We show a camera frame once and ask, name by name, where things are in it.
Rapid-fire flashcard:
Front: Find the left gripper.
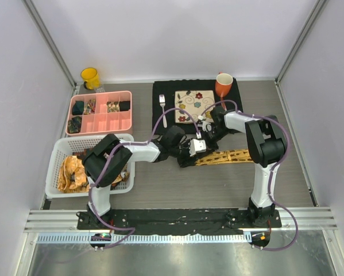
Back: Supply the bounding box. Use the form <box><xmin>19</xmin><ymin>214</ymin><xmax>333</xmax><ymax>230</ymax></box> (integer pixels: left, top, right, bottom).
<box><xmin>170</xmin><ymin>139</ymin><xmax>198</xmax><ymax>168</ymax></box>

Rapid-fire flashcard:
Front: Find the yellow beetle print tie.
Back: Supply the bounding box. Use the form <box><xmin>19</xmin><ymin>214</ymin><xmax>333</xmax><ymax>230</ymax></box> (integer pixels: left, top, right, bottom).
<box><xmin>195</xmin><ymin>149</ymin><xmax>253</xmax><ymax>166</ymax></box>

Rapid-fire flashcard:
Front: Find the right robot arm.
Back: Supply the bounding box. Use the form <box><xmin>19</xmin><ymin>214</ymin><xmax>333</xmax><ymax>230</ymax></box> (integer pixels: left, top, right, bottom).
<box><xmin>202</xmin><ymin>106</ymin><xmax>288</xmax><ymax>227</ymax></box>

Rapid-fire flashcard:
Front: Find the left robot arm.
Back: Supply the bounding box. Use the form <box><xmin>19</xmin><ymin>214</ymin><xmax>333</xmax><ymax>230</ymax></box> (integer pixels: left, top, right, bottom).
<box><xmin>82</xmin><ymin>126</ymin><xmax>207</xmax><ymax>229</ymax></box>

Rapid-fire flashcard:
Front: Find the floral square ceramic plate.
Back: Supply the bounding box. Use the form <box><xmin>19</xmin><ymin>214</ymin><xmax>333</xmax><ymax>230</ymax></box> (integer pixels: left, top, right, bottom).
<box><xmin>174</xmin><ymin>90</ymin><xmax>215</xmax><ymax>124</ymax></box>

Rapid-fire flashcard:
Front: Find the orange mug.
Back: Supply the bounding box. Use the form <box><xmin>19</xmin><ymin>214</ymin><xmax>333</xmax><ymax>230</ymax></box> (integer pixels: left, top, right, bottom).
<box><xmin>215</xmin><ymin>72</ymin><xmax>234</xmax><ymax>98</ymax></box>

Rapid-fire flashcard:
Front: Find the brown white patterned tie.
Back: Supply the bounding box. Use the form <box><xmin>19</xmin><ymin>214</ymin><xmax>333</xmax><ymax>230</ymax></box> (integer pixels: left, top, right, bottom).
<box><xmin>72</xmin><ymin>150</ymin><xmax>130</xmax><ymax>187</ymax></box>

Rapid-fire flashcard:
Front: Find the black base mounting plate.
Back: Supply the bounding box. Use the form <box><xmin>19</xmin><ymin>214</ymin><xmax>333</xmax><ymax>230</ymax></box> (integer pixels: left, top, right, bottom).
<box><xmin>76</xmin><ymin>207</ymin><xmax>283</xmax><ymax>237</ymax></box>

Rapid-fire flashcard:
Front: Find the silver fork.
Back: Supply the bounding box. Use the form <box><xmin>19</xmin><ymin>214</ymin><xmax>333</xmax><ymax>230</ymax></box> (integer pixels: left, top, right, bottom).
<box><xmin>159</xmin><ymin>94</ymin><xmax>168</xmax><ymax>128</ymax></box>

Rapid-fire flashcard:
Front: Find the black cloth placemat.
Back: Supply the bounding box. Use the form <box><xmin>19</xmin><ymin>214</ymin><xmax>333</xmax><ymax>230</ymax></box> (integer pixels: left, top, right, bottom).
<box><xmin>151</xmin><ymin>79</ymin><xmax>244</xmax><ymax>136</ymax></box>

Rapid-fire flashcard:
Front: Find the black rolled tie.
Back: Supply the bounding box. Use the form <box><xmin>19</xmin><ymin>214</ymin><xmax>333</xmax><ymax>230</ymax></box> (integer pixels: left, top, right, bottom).
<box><xmin>119</xmin><ymin>101</ymin><xmax>132</xmax><ymax>112</ymax></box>

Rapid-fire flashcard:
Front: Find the beige patterned rolled tie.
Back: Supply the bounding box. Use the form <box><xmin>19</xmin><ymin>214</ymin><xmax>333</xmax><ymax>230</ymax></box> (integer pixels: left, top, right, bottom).
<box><xmin>106</xmin><ymin>101</ymin><xmax>120</xmax><ymax>113</ymax></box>

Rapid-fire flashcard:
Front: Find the pink compartment organizer tray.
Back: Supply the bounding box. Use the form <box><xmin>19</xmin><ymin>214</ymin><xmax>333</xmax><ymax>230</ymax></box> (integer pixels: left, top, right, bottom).
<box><xmin>65</xmin><ymin>91</ymin><xmax>133</xmax><ymax>136</ymax></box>

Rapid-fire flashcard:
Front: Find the clear plastic cup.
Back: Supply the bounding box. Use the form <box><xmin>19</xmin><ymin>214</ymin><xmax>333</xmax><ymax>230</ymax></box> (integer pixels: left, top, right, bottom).
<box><xmin>94</xmin><ymin>83</ymin><xmax>106</xmax><ymax>93</ymax></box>

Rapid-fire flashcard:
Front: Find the colourful rolled tie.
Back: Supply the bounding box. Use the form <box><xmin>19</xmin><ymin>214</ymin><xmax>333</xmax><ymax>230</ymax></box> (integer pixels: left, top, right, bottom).
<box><xmin>83</xmin><ymin>99</ymin><xmax>96</xmax><ymax>114</ymax></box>

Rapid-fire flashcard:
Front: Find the orange patterned tie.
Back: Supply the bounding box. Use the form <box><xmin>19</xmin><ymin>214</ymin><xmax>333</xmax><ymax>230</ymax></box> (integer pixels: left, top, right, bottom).
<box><xmin>57</xmin><ymin>155</ymin><xmax>89</xmax><ymax>193</ymax></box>

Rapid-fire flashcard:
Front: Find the dark patterned rolled tie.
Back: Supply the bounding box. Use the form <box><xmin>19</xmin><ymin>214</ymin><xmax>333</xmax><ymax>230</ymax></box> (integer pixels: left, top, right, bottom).
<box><xmin>67</xmin><ymin>116</ymin><xmax>82</xmax><ymax>134</ymax></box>

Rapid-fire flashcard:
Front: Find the dark green rolled tie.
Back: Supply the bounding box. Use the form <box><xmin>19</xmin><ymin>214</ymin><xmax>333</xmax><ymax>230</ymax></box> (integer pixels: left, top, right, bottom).
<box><xmin>71</xmin><ymin>101</ymin><xmax>84</xmax><ymax>116</ymax></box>

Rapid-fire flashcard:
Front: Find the white perforated plastic basket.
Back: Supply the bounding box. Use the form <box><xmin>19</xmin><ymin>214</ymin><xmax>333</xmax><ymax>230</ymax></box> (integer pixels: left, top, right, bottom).
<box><xmin>45</xmin><ymin>133</ymin><xmax>136</xmax><ymax>198</ymax></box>

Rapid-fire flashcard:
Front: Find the yellow mug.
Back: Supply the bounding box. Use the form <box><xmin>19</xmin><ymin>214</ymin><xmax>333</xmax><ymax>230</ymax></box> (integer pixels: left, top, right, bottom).
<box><xmin>80</xmin><ymin>67</ymin><xmax>101</xmax><ymax>90</ymax></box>

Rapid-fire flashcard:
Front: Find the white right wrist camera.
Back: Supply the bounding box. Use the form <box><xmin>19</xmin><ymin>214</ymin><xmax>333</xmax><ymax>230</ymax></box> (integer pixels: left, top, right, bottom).
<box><xmin>198</xmin><ymin>115</ymin><xmax>212</xmax><ymax>132</ymax></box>

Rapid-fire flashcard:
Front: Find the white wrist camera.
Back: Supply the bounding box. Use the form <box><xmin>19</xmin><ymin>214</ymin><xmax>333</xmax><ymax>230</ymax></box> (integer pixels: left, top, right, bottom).
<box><xmin>198</xmin><ymin>115</ymin><xmax>212</xmax><ymax>132</ymax></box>
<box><xmin>189</xmin><ymin>139</ymin><xmax>207</xmax><ymax>156</ymax></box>

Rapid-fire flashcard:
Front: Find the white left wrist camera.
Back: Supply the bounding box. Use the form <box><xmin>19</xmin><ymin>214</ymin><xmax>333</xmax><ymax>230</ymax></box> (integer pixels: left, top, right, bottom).
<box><xmin>189</xmin><ymin>139</ymin><xmax>207</xmax><ymax>156</ymax></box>

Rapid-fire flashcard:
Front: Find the knife with patterned handle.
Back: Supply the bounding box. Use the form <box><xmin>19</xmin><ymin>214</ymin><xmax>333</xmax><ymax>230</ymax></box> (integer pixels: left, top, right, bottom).
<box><xmin>221</xmin><ymin>97</ymin><xmax>227</xmax><ymax>110</ymax></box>

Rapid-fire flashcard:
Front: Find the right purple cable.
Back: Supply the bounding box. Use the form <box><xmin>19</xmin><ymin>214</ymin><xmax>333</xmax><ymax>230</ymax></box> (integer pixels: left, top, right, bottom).
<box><xmin>199</xmin><ymin>99</ymin><xmax>300</xmax><ymax>252</ymax></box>

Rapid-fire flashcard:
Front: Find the purple cable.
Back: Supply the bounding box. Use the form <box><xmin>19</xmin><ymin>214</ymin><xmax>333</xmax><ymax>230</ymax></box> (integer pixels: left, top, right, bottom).
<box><xmin>199</xmin><ymin>99</ymin><xmax>300</xmax><ymax>252</ymax></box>
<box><xmin>87</xmin><ymin>108</ymin><xmax>203</xmax><ymax>250</ymax></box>

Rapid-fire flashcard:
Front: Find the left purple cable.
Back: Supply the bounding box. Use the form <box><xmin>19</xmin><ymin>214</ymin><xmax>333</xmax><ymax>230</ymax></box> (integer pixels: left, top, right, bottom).
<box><xmin>87</xmin><ymin>108</ymin><xmax>203</xmax><ymax>250</ymax></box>

